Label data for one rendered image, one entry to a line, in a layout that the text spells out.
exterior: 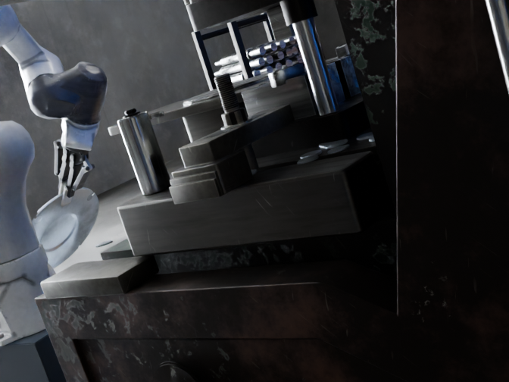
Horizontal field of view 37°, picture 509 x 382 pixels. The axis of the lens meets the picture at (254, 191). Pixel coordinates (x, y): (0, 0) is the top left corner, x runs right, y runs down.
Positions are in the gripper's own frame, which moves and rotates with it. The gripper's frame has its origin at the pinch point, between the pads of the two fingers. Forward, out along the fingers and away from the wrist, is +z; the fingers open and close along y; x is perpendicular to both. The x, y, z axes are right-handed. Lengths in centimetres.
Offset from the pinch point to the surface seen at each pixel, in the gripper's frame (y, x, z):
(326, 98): -76, 51, -96
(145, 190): -65, 61, -80
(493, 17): -91, 69, -118
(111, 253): -63, 62, -69
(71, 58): 290, -303, 215
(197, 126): -60, 47, -80
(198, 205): -73, 64, -86
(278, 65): 31, -151, 20
